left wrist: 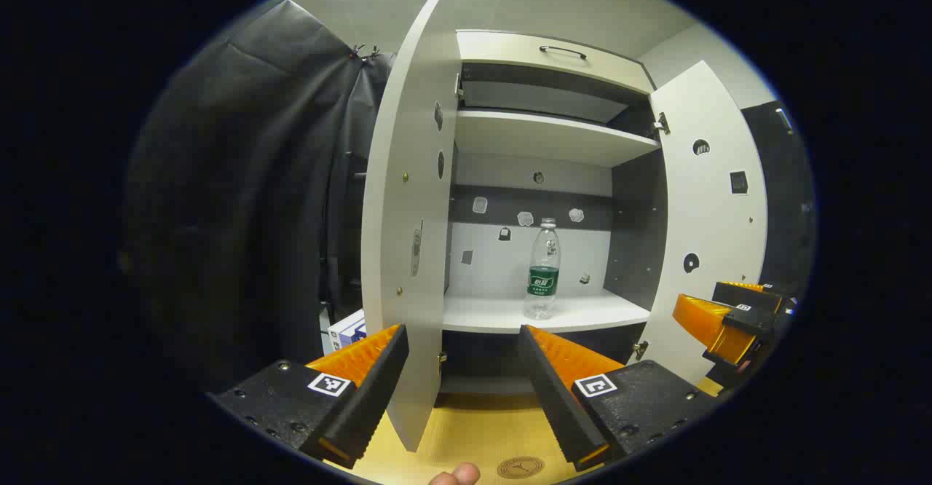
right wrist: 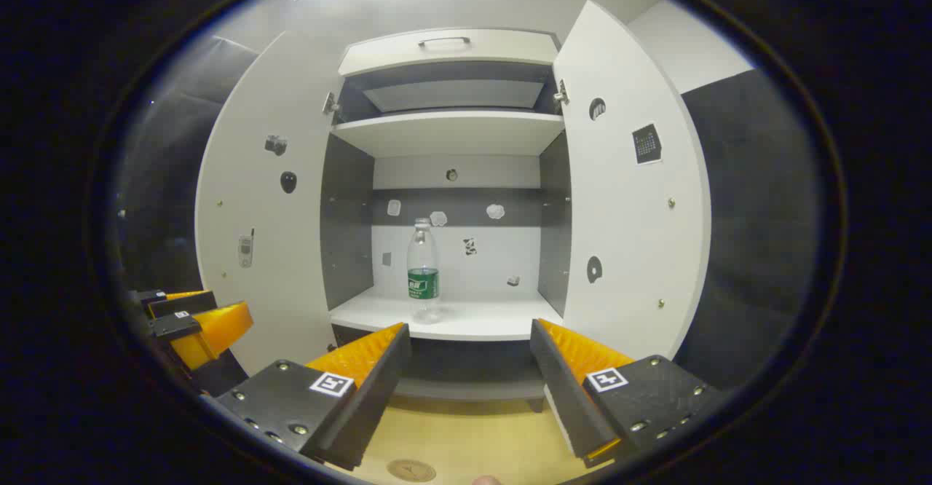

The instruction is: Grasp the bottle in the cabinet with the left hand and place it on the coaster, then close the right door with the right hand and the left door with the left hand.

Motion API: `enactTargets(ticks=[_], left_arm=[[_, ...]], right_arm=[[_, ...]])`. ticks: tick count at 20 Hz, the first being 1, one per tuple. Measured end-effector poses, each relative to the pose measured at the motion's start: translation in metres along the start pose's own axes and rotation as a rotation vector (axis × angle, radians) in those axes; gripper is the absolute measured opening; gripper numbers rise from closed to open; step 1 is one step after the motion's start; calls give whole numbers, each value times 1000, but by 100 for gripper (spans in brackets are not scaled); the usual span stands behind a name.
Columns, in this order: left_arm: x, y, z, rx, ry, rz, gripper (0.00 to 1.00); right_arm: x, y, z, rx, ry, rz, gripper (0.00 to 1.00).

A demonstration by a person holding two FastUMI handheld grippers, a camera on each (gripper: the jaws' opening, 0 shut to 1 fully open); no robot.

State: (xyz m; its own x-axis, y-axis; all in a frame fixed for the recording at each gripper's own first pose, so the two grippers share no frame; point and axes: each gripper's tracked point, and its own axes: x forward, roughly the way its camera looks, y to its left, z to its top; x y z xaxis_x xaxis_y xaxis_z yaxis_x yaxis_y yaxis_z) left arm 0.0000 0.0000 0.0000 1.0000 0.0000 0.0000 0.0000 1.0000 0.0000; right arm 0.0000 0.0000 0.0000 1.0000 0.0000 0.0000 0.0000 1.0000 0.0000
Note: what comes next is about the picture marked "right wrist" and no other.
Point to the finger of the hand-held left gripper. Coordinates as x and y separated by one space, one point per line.
218 328
186 303

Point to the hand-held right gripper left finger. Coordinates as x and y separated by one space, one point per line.
371 405

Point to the white cabinet door phone sticker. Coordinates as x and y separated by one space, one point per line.
247 179

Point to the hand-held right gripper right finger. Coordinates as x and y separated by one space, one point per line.
564 390

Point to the round brown coaster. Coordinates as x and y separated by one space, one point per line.
411 470

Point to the white cabinet door cat sticker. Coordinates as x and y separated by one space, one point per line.
626 215

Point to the clear plastic bottle green label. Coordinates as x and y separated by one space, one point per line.
423 281

